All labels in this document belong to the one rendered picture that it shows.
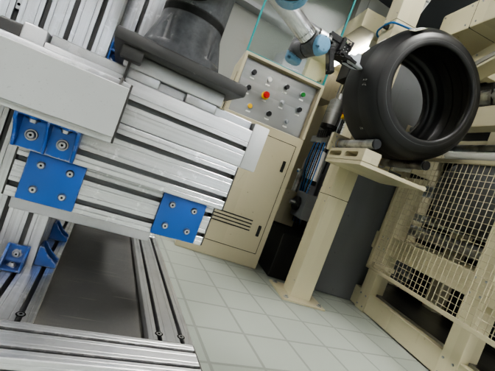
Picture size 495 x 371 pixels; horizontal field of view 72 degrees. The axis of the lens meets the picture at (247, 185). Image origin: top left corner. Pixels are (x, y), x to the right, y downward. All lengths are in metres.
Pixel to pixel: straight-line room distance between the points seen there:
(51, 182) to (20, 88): 0.21
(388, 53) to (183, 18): 1.16
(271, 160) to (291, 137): 0.20
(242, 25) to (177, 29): 4.78
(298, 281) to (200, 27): 1.60
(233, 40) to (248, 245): 3.67
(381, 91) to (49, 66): 1.34
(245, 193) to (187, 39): 1.60
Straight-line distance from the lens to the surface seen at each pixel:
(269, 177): 2.17
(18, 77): 0.50
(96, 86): 0.49
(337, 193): 1.97
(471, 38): 2.24
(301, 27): 1.43
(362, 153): 1.61
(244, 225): 2.18
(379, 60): 1.66
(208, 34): 0.66
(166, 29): 0.66
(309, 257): 1.99
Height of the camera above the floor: 0.58
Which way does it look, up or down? 2 degrees down
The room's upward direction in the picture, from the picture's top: 21 degrees clockwise
